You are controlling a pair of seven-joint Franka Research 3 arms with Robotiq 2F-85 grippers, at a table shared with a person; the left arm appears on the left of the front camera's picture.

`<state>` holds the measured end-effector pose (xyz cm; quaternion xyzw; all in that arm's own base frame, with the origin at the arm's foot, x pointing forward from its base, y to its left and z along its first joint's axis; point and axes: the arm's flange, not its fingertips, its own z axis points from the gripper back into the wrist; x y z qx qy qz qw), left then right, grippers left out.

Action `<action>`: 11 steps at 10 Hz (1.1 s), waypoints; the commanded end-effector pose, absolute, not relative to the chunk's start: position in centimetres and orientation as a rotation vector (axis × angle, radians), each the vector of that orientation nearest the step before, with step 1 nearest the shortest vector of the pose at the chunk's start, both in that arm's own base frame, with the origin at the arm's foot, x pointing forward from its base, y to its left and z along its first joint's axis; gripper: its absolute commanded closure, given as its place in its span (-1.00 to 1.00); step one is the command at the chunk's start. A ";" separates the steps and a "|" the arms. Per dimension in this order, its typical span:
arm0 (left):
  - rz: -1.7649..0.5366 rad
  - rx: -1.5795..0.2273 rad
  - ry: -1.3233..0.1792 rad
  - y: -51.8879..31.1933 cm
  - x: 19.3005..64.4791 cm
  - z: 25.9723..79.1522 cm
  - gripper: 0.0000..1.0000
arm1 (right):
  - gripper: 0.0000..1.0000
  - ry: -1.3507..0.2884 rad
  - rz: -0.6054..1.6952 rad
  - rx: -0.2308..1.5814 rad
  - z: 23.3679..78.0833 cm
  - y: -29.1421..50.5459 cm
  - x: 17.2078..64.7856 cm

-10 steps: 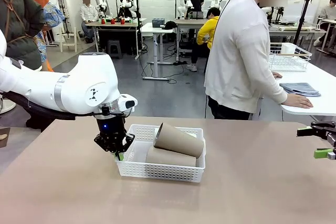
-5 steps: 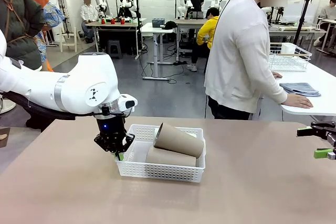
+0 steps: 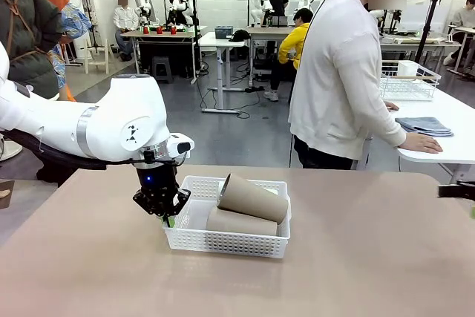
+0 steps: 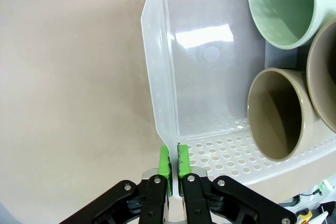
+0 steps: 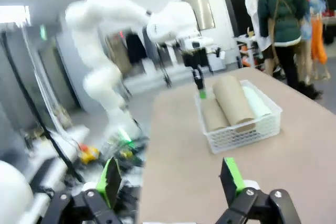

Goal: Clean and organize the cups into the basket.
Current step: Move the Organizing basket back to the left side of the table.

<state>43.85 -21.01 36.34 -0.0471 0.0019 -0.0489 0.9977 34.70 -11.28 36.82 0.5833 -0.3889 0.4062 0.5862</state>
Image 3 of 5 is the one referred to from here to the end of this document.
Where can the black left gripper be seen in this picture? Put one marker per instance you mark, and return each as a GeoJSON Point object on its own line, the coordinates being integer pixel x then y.
{"type": "Point", "coordinates": [157, 183]}

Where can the blue grey towel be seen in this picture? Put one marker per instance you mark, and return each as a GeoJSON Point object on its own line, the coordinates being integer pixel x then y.
{"type": "Point", "coordinates": [426, 125]}

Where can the white perforated plastic basket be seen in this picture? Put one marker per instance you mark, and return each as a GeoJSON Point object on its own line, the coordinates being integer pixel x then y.
{"type": "Point", "coordinates": [226, 245]}

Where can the brown paper cup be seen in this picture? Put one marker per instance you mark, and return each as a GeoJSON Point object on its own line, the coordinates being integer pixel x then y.
{"type": "Point", "coordinates": [256, 200]}
{"type": "Point", "coordinates": [241, 225]}

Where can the person's right forearm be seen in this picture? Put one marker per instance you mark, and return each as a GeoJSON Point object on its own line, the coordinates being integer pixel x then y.
{"type": "Point", "coordinates": [382, 127]}

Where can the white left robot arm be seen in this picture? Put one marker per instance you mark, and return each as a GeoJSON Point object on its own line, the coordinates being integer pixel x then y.
{"type": "Point", "coordinates": [122, 109]}

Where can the person's right hand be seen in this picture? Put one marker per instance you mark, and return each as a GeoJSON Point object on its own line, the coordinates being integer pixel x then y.
{"type": "Point", "coordinates": [421, 144]}

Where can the person's left hand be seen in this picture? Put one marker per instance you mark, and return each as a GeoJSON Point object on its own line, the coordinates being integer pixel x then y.
{"type": "Point", "coordinates": [392, 106]}

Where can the white side table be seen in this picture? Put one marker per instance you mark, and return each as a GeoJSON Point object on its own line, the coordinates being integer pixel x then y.
{"type": "Point", "coordinates": [460, 146]}

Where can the white cup in rack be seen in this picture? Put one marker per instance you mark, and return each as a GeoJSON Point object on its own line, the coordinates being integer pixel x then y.
{"type": "Point", "coordinates": [408, 69]}

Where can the grey plastic stool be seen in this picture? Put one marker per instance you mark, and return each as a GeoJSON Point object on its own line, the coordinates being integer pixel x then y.
{"type": "Point", "coordinates": [162, 68]}

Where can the black floor power strip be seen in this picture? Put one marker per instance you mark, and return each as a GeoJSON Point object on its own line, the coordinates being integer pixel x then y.
{"type": "Point", "coordinates": [254, 89]}

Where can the long cluttered background table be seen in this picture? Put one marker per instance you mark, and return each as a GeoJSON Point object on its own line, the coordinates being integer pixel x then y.
{"type": "Point", "coordinates": [408, 46]}

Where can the white wooden step stool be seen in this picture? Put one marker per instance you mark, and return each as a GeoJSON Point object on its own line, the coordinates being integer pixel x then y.
{"type": "Point", "coordinates": [97, 55]}

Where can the white round floor base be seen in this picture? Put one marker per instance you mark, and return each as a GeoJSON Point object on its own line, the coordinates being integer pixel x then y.
{"type": "Point", "coordinates": [9, 151]}

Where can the white standing desk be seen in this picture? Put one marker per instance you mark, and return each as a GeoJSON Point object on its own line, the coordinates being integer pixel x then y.
{"type": "Point", "coordinates": [219, 41]}

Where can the red cup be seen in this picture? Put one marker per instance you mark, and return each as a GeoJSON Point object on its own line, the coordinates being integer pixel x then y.
{"type": "Point", "coordinates": [145, 30]}
{"type": "Point", "coordinates": [159, 30]}
{"type": "Point", "coordinates": [173, 30]}

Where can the person in white cardigan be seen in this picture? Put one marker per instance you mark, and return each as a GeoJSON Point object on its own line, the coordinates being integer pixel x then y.
{"type": "Point", "coordinates": [334, 72]}

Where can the black tripod stand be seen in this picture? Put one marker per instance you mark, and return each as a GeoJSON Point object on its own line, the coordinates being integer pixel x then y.
{"type": "Point", "coordinates": [430, 20]}

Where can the seated person in grey top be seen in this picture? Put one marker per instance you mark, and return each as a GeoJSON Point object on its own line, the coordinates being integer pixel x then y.
{"type": "Point", "coordinates": [464, 16]}

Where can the teal storage box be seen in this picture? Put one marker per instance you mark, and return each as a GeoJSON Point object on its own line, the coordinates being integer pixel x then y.
{"type": "Point", "coordinates": [223, 32]}

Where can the black baseball cap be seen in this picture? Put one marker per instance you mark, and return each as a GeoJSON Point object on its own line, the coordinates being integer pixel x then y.
{"type": "Point", "coordinates": [239, 36]}

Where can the seated man in white shirt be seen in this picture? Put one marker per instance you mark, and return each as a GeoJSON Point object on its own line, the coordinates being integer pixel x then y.
{"type": "Point", "coordinates": [124, 20]}

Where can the brown top white leg table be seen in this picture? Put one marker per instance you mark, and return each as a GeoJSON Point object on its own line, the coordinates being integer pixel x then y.
{"type": "Point", "coordinates": [261, 30]}

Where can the person in orange jacket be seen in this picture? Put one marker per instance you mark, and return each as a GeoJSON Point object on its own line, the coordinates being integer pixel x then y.
{"type": "Point", "coordinates": [74, 20]}

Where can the person in yellow hoodie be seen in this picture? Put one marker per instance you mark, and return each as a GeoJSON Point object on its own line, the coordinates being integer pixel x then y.
{"type": "Point", "coordinates": [297, 42]}

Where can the person in dark green coat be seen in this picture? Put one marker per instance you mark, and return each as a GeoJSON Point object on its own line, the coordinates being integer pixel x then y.
{"type": "Point", "coordinates": [26, 35]}

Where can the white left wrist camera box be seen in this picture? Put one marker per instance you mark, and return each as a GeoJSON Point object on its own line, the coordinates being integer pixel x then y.
{"type": "Point", "coordinates": [178, 144]}

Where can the brown table with black frame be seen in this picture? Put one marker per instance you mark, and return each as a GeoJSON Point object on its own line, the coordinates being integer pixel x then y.
{"type": "Point", "coordinates": [159, 35]}

